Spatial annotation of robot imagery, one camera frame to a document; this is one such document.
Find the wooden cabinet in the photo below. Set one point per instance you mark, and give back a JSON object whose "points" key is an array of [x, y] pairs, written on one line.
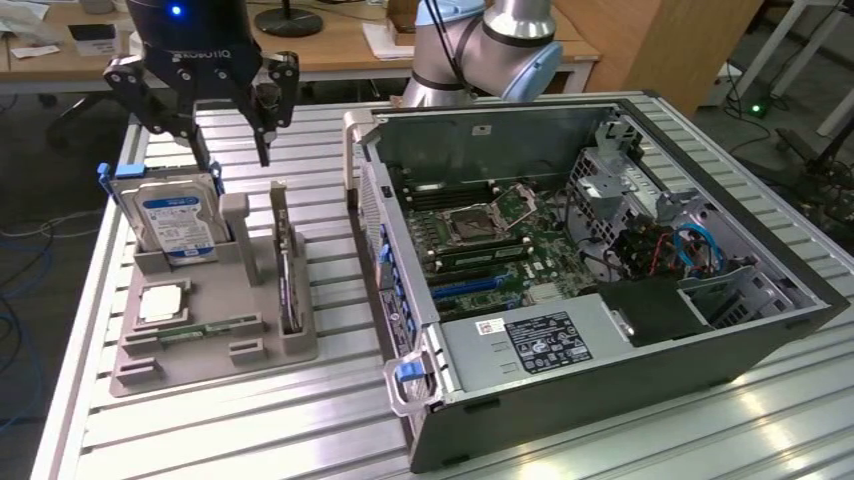
{"points": [[667, 50]]}

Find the wooden desk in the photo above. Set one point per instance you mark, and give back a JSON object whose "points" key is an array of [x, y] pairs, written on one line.
{"points": [[53, 65]]}

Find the grey power supply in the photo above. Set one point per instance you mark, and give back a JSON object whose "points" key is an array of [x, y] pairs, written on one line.
{"points": [[480, 360]]}

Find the silver CPU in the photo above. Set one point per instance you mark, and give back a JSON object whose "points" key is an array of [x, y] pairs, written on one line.
{"points": [[163, 302]]}

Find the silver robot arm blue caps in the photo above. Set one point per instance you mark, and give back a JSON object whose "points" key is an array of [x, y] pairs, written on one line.
{"points": [[507, 40]]}

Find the power strip green light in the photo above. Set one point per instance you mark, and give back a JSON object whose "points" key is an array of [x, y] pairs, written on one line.
{"points": [[755, 109]]}

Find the small white paper card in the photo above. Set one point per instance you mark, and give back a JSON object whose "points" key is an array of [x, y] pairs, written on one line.
{"points": [[33, 51]]}

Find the empty black RAM slot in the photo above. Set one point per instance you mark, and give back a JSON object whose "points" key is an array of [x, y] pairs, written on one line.
{"points": [[450, 187], [454, 204], [451, 193], [467, 246], [460, 242], [452, 198]]}

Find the black chair base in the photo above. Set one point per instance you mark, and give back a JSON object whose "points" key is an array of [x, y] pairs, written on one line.
{"points": [[87, 107], [821, 165]]}

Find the brown cardboard box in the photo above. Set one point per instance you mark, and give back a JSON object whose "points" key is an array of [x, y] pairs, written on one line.
{"points": [[403, 15]]}

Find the metal socket cover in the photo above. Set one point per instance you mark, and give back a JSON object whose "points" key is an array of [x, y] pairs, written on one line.
{"points": [[519, 186]]}

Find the metal disk bay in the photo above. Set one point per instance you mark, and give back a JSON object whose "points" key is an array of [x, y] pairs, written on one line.
{"points": [[603, 200]]}

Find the hard disk blue label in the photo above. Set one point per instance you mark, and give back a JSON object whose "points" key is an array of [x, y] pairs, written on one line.
{"points": [[169, 220]]}

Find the long black expansion slot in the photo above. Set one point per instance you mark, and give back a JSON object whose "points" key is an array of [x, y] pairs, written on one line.
{"points": [[467, 274]]}

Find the metal drive bracket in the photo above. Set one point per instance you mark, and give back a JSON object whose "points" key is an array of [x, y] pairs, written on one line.
{"points": [[734, 280]]}

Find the small white box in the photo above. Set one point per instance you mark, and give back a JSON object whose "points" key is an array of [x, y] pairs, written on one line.
{"points": [[100, 45]]}

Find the GPU card with metal bracket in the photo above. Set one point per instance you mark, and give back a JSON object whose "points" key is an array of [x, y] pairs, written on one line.
{"points": [[287, 280]]}

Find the black lamp base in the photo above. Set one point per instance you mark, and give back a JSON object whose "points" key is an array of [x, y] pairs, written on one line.
{"points": [[287, 25]]}

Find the green RAM stick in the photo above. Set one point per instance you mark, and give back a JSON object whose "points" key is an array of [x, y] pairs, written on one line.
{"points": [[200, 332]]}

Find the white table frame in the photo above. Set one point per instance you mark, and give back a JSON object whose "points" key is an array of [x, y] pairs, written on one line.
{"points": [[774, 47]]}

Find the black plastic shroud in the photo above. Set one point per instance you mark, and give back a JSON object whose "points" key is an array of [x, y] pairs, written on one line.
{"points": [[654, 310]]}

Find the blue disk caddy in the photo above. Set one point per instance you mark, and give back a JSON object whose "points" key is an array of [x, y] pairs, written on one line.
{"points": [[128, 170]]}

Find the CPU socket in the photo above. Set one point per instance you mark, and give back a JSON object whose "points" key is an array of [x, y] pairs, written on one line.
{"points": [[475, 222]]}

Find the white paper stack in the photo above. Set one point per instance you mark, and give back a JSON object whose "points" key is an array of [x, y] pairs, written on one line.
{"points": [[387, 45]]}

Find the installed RAM stick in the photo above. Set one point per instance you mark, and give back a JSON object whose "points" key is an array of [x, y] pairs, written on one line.
{"points": [[480, 255]]}

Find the blue expansion slot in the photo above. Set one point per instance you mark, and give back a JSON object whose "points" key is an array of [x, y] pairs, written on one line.
{"points": [[467, 289]]}

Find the grey parts rack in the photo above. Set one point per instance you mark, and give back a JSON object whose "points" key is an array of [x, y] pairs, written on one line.
{"points": [[200, 365]]}

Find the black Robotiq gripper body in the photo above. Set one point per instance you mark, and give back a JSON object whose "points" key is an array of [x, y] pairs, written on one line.
{"points": [[193, 60]]}

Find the green motherboard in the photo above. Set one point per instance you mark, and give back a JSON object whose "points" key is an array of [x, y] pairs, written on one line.
{"points": [[534, 270]]}

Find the black open PC case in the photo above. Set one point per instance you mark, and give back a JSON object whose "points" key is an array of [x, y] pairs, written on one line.
{"points": [[600, 415]]}

